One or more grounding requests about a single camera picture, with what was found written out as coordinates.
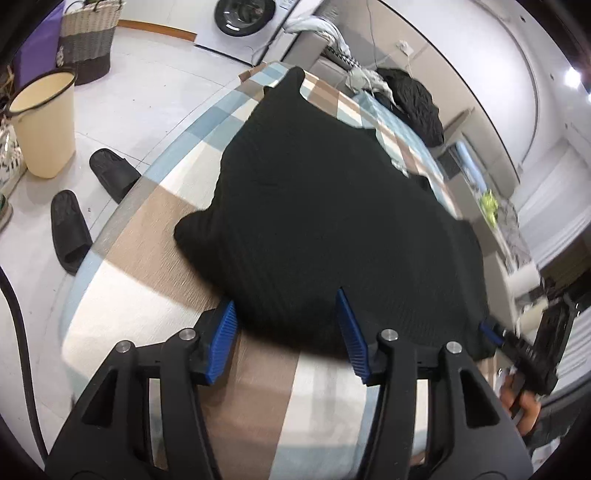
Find black puffer jacket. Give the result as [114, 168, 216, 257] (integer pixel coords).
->
[376, 67, 445, 147]

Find light blue blanket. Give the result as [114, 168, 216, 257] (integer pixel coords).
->
[284, 15, 345, 52]

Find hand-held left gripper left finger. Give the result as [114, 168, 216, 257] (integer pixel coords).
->
[45, 299, 239, 480]

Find brown blue checkered tablecloth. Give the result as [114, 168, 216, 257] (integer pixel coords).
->
[60, 60, 509, 480]

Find green plush toy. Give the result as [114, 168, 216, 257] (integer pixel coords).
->
[480, 191, 502, 227]

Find beige sofa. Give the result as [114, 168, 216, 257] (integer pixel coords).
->
[281, 14, 384, 95]

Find woven two-tone laundry basket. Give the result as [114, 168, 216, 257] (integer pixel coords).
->
[58, 0, 127, 86]

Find black knit sweater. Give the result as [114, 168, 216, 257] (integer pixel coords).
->
[174, 66, 497, 361]

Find white washing machine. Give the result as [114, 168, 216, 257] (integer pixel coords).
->
[194, 0, 306, 64]

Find grey garment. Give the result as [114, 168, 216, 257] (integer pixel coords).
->
[348, 68, 394, 100]

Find thick black cable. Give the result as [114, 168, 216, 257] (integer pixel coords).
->
[0, 267, 49, 459]

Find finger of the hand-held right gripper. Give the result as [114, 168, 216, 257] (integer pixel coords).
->
[479, 318, 532, 366]

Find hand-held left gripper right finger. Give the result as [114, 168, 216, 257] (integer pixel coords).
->
[335, 287, 534, 480]

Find purple bag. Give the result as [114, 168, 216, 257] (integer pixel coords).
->
[11, 0, 66, 94]

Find beige trash bin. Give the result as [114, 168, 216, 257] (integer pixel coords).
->
[8, 71, 77, 180]

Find person's right hand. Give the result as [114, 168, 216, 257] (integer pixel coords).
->
[501, 374, 542, 437]

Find teal checkered table cover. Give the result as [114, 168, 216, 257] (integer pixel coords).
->
[362, 90, 419, 140]

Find white cylinder appliance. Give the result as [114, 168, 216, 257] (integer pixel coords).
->
[508, 265, 541, 297]

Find light blue pillow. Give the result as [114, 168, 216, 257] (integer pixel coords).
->
[455, 141, 484, 186]

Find black slipper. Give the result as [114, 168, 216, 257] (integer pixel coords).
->
[50, 189, 93, 277]
[89, 148, 142, 204]

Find white sneakers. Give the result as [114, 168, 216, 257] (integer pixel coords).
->
[0, 115, 27, 232]

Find grey duvet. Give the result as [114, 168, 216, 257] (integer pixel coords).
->
[498, 198, 533, 269]

